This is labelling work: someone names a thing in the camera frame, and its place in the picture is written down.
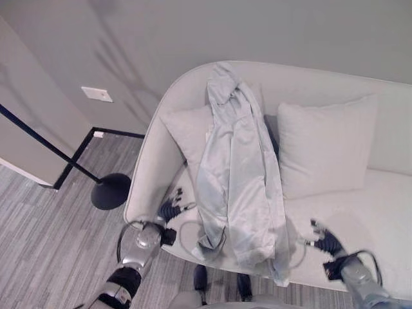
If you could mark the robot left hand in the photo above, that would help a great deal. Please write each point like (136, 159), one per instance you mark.
(168, 210)

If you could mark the dark robot left foot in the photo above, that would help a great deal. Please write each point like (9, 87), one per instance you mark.
(200, 280)

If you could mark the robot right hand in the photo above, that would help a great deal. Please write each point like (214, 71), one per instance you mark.
(329, 242)

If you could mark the white fabric sofa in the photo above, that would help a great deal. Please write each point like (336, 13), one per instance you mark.
(354, 212)

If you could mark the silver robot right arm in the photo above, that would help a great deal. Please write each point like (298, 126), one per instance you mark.
(363, 280)

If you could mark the light grey-blue jacket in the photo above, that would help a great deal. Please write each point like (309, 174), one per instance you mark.
(238, 180)

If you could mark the dark robot foot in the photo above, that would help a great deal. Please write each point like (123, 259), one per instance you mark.
(244, 284)
(200, 280)

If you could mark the white square pillow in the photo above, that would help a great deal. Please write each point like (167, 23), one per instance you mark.
(186, 135)
(325, 145)

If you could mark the black clothes rack stand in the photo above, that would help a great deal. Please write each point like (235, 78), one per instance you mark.
(111, 192)

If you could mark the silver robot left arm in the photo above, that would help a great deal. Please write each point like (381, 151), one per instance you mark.
(138, 257)

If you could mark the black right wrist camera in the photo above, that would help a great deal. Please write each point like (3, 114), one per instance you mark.
(333, 271)

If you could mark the black baseboard strip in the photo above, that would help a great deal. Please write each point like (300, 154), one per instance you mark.
(82, 148)

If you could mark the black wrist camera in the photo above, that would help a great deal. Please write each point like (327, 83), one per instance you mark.
(169, 237)
(333, 271)

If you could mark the dark robot right foot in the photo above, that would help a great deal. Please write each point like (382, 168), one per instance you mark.
(244, 284)

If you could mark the small white baseboard tag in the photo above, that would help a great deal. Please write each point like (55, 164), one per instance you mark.
(98, 134)

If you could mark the white wall socket plate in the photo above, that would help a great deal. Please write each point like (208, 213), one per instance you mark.
(96, 94)

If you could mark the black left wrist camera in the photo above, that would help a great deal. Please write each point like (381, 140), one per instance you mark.
(169, 237)

